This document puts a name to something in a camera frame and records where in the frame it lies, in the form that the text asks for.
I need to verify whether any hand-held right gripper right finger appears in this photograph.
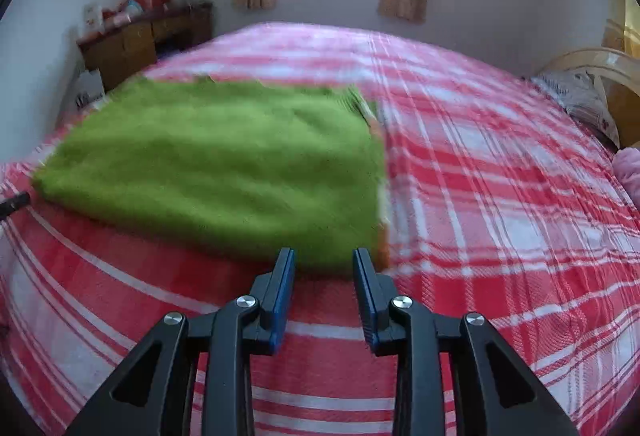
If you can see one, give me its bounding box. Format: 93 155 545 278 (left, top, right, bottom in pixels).
352 247 581 436

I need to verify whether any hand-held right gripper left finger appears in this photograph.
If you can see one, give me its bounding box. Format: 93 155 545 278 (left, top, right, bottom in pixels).
65 247 297 436

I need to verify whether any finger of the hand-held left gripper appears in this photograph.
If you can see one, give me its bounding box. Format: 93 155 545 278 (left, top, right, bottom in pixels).
0 193 32 220

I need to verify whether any green orange striped knit sweater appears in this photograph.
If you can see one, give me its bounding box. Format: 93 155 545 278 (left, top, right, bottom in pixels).
31 75 391 274

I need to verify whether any white paper bag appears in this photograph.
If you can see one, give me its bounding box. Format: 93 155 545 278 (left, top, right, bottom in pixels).
70 69 106 112

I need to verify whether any bed with red plaid sheet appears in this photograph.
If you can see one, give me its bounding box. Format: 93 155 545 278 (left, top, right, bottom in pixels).
0 21 640 436

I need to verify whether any brown wooden desk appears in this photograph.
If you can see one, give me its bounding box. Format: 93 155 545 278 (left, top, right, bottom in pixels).
77 1 215 92

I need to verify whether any small white box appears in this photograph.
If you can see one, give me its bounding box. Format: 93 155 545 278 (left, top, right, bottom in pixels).
82 4 103 34

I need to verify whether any striped floral pillow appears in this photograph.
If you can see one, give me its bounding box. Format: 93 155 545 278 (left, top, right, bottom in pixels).
531 69 621 149

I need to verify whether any pink blanket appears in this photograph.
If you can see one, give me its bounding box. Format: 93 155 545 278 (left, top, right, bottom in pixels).
612 147 640 207

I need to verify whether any cream wooden headboard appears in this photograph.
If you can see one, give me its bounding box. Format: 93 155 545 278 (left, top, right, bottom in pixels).
540 47 640 149

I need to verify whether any yellow curtain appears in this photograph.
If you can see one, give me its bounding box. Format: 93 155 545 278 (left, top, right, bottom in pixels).
605 0 640 54

